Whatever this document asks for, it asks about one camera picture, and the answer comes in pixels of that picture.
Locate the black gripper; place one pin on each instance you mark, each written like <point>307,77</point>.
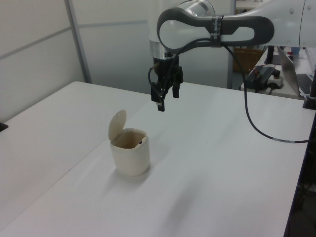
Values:
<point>165,70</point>

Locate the small white trash can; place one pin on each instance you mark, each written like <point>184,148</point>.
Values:
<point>130,158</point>

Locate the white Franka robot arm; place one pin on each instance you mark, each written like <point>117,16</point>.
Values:
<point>172,32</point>

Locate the black power supply box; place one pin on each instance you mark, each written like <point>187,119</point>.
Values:
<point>256,77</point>

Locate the white power strip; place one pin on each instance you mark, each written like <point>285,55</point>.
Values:
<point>276,80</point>

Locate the black monitor stand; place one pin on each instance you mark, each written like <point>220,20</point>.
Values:
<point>270,54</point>

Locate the silver open laptop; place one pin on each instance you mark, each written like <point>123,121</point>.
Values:
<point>287,65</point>

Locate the grey metal partition post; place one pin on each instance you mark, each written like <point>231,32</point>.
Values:
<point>230,69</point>

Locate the black upright pole mount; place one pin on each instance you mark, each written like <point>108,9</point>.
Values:
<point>311,98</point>

